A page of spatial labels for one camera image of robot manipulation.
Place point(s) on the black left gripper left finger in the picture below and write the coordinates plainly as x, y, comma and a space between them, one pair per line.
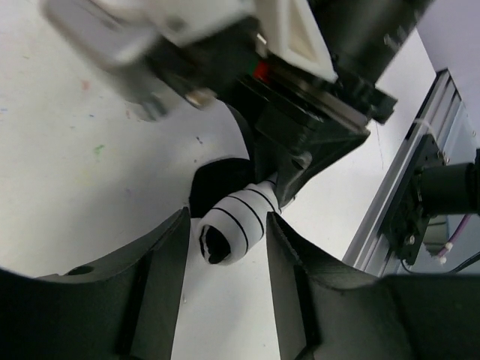
124, 305

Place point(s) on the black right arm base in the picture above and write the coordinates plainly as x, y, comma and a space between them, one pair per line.
430, 187

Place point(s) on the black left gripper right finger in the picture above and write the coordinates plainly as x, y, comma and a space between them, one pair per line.
326, 309

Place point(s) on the aluminium front rail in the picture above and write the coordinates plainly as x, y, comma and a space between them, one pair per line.
439, 116

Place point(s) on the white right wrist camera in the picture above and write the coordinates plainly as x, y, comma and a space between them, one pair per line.
117, 38

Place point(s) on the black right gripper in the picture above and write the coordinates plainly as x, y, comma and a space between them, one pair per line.
280, 111

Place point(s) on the white black striped sock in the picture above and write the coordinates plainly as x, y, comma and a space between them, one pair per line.
231, 208

